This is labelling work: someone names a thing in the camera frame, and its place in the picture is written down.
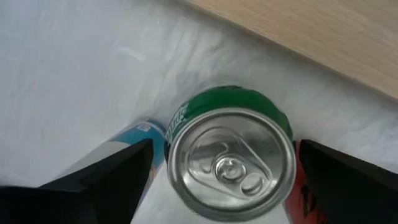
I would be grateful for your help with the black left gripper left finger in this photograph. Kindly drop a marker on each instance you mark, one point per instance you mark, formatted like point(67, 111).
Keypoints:
point(77, 202)

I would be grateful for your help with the slim silver blue can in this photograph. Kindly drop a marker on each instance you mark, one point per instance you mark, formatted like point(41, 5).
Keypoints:
point(136, 135)

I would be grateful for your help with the green Sprite can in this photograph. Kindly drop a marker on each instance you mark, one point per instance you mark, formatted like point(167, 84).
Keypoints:
point(230, 161)

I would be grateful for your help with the wooden tray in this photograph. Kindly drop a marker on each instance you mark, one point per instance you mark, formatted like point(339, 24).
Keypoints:
point(311, 31)

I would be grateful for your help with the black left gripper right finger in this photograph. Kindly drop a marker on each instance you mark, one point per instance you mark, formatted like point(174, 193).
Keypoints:
point(357, 193)

